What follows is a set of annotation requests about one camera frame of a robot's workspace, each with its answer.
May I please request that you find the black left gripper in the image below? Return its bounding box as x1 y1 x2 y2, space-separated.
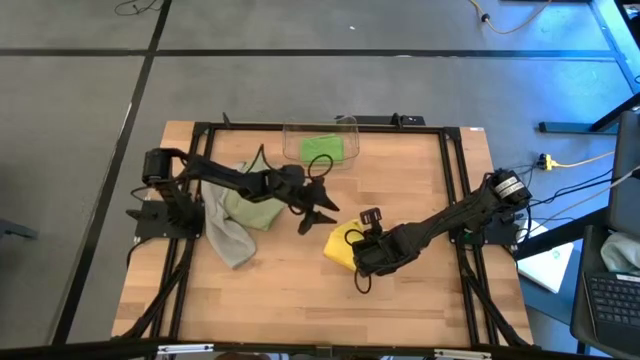
269 163 341 236

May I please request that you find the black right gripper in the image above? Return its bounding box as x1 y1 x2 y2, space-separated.
351 208 419 277

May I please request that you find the yellow microfiber towel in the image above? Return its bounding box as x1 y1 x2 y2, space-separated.
323 218 366 274

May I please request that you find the bright green microfiber towel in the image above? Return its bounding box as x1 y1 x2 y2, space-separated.
299 133 346 165

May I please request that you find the pale green microfiber towel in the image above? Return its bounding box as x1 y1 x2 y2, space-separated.
223 159 289 232

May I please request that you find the grey microfiber towel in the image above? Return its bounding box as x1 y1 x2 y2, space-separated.
201 169 257 270

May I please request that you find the clear plastic bin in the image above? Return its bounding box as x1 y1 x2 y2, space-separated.
282 115 361 171

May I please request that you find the white box with green logo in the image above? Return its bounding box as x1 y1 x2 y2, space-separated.
516 218 575 295

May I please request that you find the black diagonal stand beam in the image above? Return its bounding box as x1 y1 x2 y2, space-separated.
514 207 609 261

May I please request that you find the black desk foot bar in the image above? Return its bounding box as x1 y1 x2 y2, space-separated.
538 92 640 135

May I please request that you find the pale crumpled cloth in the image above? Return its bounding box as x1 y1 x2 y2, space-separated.
599 232 640 276

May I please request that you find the grey open laptop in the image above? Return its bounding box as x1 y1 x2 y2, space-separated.
569 109 640 359

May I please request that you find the black overhead crossbeam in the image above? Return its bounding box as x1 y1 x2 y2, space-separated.
0 337 616 360

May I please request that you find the dark grey chair foot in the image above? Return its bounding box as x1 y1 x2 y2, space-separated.
0 217 40 241

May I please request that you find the black aluminium table frame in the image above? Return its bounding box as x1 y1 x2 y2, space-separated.
112 112 534 351

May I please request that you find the silver metal bracket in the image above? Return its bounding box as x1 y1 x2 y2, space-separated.
433 348 492 360
157 342 215 355

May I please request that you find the yellow power plug cable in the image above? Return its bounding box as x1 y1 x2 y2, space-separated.
537 149 616 171

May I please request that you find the beige floor cable with plug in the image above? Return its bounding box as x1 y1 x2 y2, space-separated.
468 0 554 36

